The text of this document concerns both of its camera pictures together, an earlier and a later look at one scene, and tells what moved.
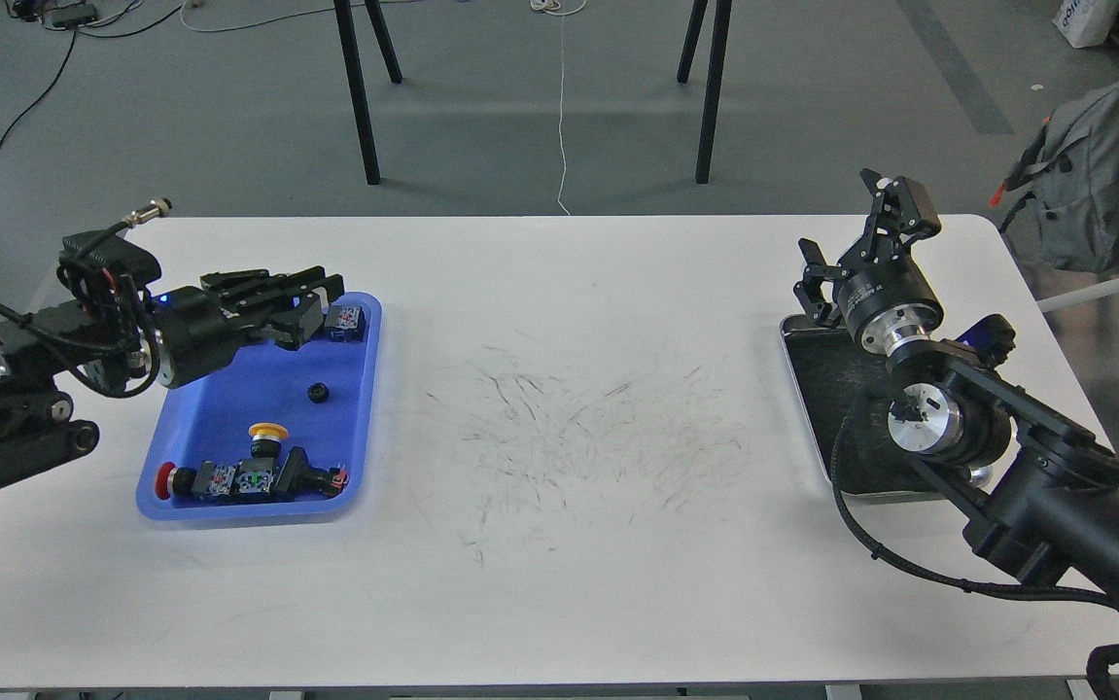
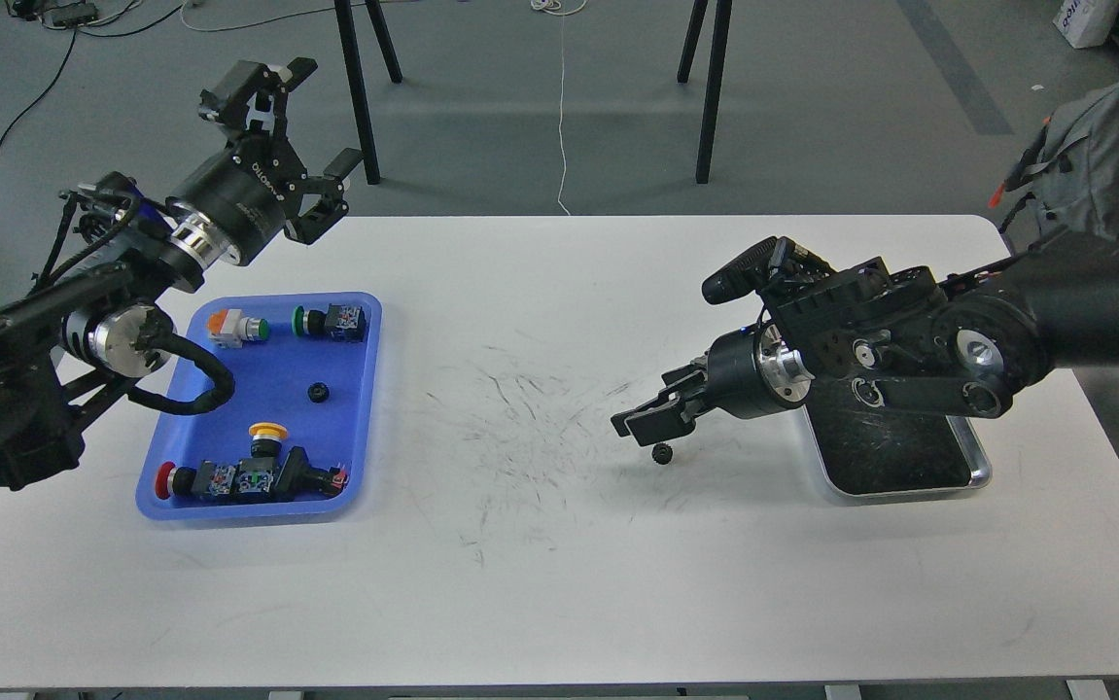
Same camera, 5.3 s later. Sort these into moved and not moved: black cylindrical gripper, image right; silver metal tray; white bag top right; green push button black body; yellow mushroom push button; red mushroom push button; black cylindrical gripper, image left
Moved: black cylindrical gripper, image left; silver metal tray; black cylindrical gripper, image right
Not moved: white bag top right; yellow mushroom push button; green push button black body; red mushroom push button
